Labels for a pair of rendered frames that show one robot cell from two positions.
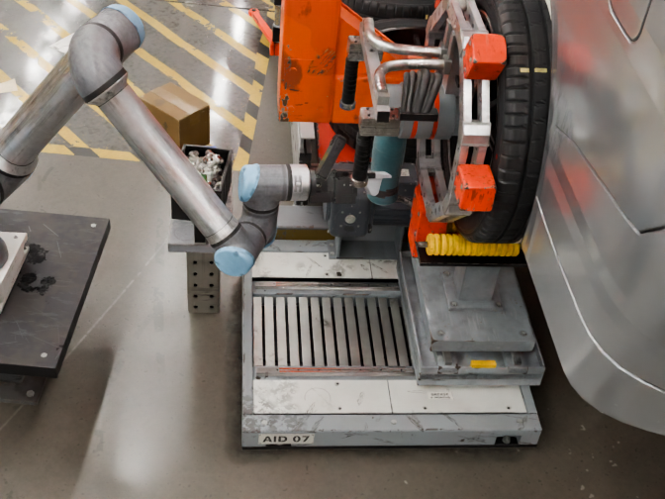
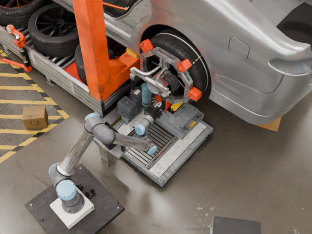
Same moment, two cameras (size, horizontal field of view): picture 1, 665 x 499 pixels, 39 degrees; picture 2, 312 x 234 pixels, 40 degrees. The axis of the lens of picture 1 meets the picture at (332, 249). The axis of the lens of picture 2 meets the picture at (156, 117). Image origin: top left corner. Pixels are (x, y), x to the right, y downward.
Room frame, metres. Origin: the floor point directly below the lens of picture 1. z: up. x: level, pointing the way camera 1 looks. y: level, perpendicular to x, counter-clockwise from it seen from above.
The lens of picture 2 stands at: (0.28, 1.50, 3.63)
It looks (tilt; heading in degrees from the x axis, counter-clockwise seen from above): 54 degrees down; 317
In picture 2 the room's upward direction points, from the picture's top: 1 degrees clockwise
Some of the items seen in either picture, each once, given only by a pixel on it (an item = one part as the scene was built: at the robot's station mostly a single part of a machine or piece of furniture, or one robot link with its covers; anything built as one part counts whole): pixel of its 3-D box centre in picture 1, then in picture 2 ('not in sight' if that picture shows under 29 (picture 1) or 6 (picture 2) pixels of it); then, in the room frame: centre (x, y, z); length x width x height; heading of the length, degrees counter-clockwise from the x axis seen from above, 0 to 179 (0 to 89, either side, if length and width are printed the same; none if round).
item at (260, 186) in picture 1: (264, 183); (142, 126); (1.85, 0.18, 0.71); 0.12 x 0.09 x 0.10; 104
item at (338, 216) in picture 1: (389, 217); (137, 103); (2.35, -0.17, 0.26); 0.42 x 0.18 x 0.35; 98
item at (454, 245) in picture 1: (472, 245); (180, 100); (1.94, -0.37, 0.51); 0.29 x 0.06 x 0.06; 98
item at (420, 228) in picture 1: (441, 224); (166, 100); (2.05, -0.29, 0.48); 0.16 x 0.12 x 0.17; 98
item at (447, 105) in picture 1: (421, 110); (160, 81); (2.04, -0.18, 0.85); 0.21 x 0.14 x 0.14; 98
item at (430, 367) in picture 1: (465, 314); (173, 113); (2.07, -0.42, 0.13); 0.50 x 0.36 x 0.10; 8
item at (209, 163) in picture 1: (202, 181); (108, 135); (2.09, 0.38, 0.51); 0.20 x 0.14 x 0.13; 0
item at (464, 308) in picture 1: (477, 267); (174, 102); (2.07, -0.42, 0.32); 0.40 x 0.30 x 0.28; 8
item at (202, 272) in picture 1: (203, 251); (107, 150); (2.14, 0.39, 0.21); 0.10 x 0.10 x 0.42; 8
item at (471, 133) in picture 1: (448, 111); (165, 76); (2.05, -0.26, 0.85); 0.54 x 0.07 x 0.54; 8
